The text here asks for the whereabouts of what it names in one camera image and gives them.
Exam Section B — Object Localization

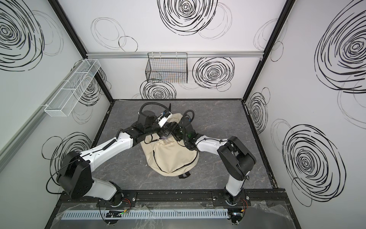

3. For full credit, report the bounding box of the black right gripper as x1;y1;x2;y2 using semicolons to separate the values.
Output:
168;121;191;141

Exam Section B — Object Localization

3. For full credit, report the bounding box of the cream canvas backpack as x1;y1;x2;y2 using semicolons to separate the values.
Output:
140;103;199;178

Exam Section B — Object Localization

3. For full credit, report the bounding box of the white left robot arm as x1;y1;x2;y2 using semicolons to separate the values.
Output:
56;110;172;207

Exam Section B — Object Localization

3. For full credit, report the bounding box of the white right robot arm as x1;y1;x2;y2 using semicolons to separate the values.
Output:
169;117;256;206

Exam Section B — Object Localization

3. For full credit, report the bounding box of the black wire wall basket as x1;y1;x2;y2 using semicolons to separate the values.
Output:
145;52;188;84

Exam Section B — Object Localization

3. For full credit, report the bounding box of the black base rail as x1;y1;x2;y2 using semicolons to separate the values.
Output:
56;189;289;209

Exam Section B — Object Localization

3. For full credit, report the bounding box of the white mesh wall shelf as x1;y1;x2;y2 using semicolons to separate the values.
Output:
44;59;101;117

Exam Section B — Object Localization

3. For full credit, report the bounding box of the white slotted cable duct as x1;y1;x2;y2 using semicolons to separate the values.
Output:
61;209;229;220

